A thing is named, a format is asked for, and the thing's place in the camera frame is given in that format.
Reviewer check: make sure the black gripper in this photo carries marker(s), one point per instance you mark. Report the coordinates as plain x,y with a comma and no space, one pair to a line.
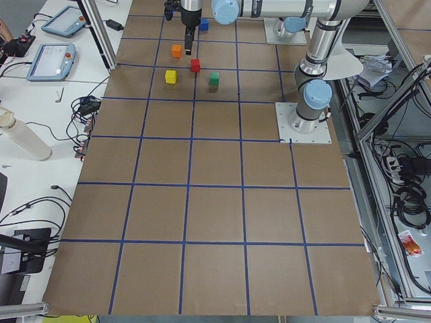
189,19

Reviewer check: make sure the red wooden block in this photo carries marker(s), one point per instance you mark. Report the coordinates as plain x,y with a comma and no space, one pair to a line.
195,65

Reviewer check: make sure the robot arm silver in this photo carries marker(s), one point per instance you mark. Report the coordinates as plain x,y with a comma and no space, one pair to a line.
287,27
311,73

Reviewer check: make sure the orange wooden block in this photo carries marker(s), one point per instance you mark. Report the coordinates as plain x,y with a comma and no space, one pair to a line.
176,51

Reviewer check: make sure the blue wooden block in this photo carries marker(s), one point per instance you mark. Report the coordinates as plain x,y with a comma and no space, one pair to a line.
204,25

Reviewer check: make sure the yellow wooden block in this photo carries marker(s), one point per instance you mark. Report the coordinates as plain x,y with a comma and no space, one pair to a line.
170,76

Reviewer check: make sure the green wooden block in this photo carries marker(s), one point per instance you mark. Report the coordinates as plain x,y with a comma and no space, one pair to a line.
214,79

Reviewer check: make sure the black power adapter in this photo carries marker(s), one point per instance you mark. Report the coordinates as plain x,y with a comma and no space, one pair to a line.
114,25

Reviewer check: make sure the far teach pendant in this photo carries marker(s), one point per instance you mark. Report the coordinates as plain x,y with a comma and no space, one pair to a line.
66,23

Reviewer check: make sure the teach pendant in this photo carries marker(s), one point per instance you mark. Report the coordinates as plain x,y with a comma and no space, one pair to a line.
52,62
66,23

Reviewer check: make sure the near teach pendant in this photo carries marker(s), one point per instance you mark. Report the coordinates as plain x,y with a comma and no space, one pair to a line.
52,62

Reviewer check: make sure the hex key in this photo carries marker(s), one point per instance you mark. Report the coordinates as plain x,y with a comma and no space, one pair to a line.
59,95

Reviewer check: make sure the white chair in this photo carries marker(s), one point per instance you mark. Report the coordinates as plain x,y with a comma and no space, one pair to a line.
342,64

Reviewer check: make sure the orange snack packet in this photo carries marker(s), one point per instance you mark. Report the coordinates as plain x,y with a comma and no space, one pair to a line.
411,246

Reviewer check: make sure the aluminium frame post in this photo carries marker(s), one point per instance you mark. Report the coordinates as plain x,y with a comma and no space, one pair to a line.
94,21

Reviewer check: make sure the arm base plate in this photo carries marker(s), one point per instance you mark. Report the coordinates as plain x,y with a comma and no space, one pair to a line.
298,40
292,129

